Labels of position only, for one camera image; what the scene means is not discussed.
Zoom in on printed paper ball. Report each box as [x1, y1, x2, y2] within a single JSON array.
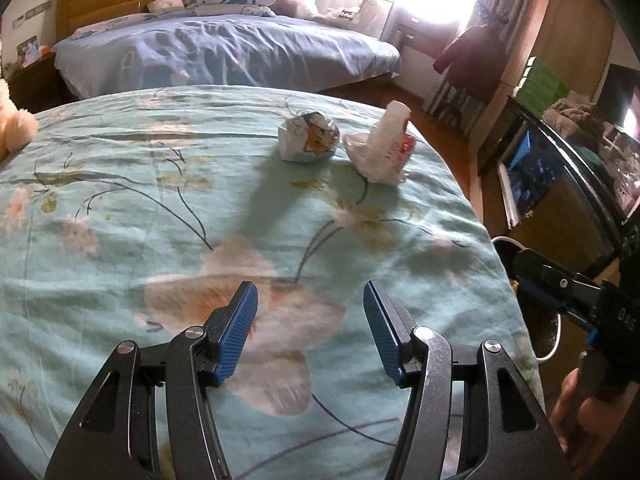
[[277, 110, 342, 164]]

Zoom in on black television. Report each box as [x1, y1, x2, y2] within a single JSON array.
[[599, 62, 640, 142]]

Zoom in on dark wooden nightstand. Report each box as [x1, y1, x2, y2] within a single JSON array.
[[7, 52, 65, 114]]

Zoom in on pink white plush toy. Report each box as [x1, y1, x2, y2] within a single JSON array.
[[277, 0, 319, 19]]

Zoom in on dark tv cabinet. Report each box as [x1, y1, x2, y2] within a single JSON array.
[[477, 92, 631, 274]]

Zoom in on framed photo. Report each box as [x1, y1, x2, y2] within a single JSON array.
[[17, 35, 41, 64]]

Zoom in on bed with blue sheet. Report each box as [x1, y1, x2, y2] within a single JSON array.
[[52, 12, 404, 104]]

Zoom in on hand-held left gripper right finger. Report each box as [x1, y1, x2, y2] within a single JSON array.
[[362, 280, 572, 480]]

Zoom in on white bin with black liner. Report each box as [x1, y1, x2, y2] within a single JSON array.
[[492, 236, 564, 364]]

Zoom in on plain white pillow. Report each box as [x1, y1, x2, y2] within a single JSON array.
[[146, 0, 189, 15]]

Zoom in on person's right hand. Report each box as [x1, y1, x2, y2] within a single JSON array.
[[547, 367, 617, 462]]

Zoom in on green storage boxes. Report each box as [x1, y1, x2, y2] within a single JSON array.
[[515, 57, 571, 116]]

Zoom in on pale plush toy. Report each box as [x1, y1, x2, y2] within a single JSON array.
[[0, 77, 40, 162]]

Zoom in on dark red hanging jacket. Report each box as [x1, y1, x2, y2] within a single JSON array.
[[432, 22, 509, 102]]

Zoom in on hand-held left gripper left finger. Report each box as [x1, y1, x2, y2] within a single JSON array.
[[45, 280, 261, 480]]

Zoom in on grey brown cloth pile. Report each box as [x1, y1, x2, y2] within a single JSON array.
[[542, 97, 609, 167]]

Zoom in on teal floral bedsheet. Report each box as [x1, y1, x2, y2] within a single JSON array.
[[0, 85, 547, 480]]

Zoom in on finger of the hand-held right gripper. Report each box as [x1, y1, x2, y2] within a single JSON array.
[[510, 249, 608, 334]]

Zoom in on wooden wardrobe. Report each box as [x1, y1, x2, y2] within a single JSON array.
[[505, 0, 617, 107]]

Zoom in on white red-print plastic bag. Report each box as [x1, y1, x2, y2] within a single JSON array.
[[342, 100, 417, 186]]

